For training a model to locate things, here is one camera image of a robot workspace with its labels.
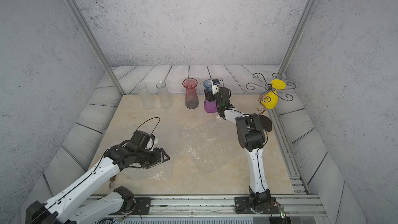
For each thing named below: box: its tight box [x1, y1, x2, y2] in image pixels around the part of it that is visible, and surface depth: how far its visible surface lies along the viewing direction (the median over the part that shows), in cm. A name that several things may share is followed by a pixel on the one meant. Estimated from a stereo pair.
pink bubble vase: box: [182, 77, 199, 110], surface depth 107 cm
